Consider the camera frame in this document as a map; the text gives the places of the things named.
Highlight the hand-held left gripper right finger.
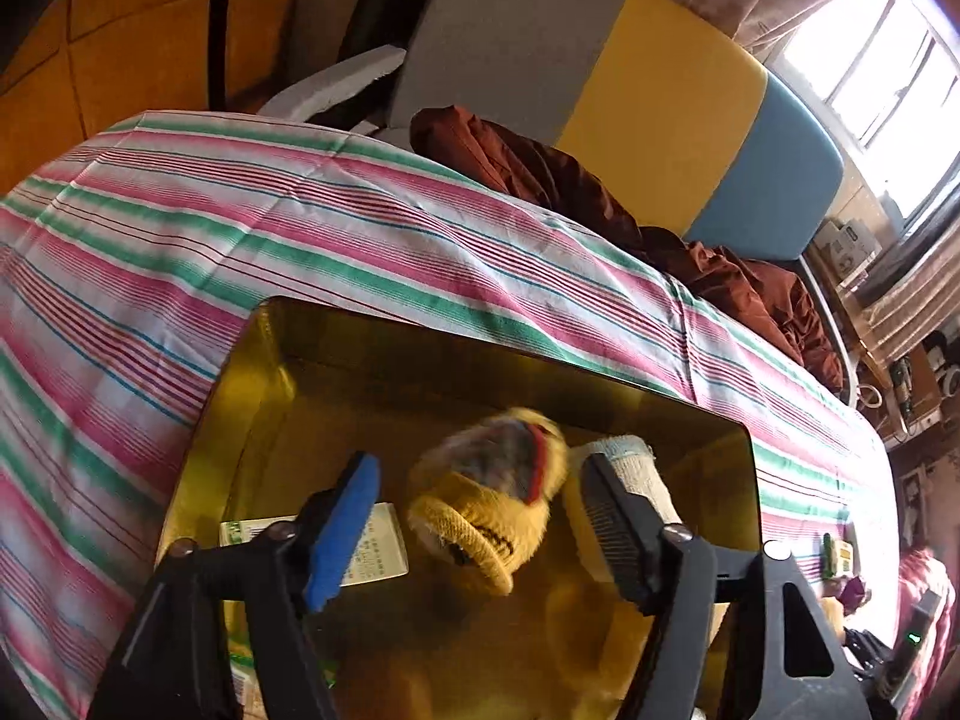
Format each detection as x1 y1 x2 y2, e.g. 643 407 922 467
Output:
580 453 875 720

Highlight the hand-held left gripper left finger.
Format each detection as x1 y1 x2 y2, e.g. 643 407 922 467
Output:
86 452 382 720

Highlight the beige sock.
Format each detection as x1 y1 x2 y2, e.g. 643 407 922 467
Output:
562 435 687 586

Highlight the yellow plush toy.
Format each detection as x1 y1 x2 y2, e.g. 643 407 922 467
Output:
407 406 571 597

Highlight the gold metal tray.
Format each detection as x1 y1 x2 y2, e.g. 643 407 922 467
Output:
154 296 763 720

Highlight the person's red patterned clothing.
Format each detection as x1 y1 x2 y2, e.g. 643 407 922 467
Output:
896 547 959 720

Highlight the dark red blanket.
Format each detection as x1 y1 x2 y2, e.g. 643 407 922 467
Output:
411 105 845 391

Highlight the striped bed sheet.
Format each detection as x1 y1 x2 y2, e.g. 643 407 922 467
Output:
0 111 901 720

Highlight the white box on sill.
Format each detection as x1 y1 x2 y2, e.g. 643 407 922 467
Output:
814 217 883 280

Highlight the white foam piece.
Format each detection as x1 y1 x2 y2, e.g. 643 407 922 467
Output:
262 45 410 125

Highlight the grey yellow blue headboard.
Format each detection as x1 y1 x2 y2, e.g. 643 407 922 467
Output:
390 0 845 262

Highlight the window with bars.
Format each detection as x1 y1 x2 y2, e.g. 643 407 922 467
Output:
780 0 960 218

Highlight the wooden wardrobe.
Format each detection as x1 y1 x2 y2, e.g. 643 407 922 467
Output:
0 0 308 196

